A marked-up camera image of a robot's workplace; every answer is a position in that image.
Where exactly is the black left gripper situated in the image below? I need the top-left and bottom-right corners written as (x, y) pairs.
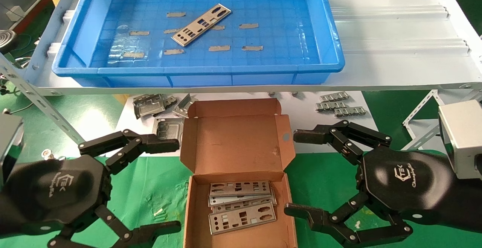
top-left (0, 129), bottom-right (180, 238)

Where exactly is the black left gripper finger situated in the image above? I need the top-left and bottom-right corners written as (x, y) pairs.
top-left (47, 205), bottom-right (182, 248)

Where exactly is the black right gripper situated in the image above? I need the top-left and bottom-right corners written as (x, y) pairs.
top-left (284, 119), bottom-right (482, 248)

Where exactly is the silver IO shield plate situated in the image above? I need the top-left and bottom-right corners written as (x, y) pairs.
top-left (171, 3), bottom-right (232, 47)
top-left (208, 193), bottom-right (275, 207)
top-left (209, 180), bottom-right (272, 198)
top-left (213, 188), bottom-right (278, 215)
top-left (208, 202), bottom-right (278, 235)

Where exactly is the brown cardboard box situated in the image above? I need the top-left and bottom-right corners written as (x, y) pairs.
top-left (180, 98), bottom-right (298, 248)

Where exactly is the white socket box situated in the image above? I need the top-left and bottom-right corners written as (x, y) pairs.
top-left (6, 5), bottom-right (25, 21)

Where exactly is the green table cloth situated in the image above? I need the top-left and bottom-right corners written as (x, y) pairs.
top-left (0, 149), bottom-right (482, 248)

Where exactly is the angled grey metal part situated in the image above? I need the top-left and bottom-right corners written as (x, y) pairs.
top-left (172, 93), bottom-right (199, 119)

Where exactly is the small metal connector strip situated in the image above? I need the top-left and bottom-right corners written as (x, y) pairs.
top-left (315, 101), bottom-right (348, 112)
top-left (319, 91), bottom-right (350, 102)
top-left (334, 107), bottom-right (368, 118)

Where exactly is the perforated white shelf upright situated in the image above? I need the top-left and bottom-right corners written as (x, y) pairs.
top-left (0, 52), bottom-right (86, 145)

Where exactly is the perforated white shelf brace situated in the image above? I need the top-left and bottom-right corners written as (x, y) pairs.
top-left (405, 123), bottom-right (444, 151)
top-left (402, 89), bottom-right (440, 128)

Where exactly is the dark metal frame part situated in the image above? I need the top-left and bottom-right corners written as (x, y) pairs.
top-left (152, 117), bottom-right (185, 143)

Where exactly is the grey metal bracket plate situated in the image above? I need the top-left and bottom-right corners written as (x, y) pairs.
top-left (133, 94), bottom-right (167, 119)

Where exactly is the white floor cable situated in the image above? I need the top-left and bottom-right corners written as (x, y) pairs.
top-left (2, 101), bottom-right (34, 114)

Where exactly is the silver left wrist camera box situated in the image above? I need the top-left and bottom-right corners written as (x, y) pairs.
top-left (0, 113), bottom-right (25, 184)

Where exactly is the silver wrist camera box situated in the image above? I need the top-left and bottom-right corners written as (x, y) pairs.
top-left (438, 100), bottom-right (482, 180)
top-left (0, 113), bottom-right (25, 184)

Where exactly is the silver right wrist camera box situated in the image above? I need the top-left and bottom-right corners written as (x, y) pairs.
top-left (438, 100), bottom-right (482, 180)

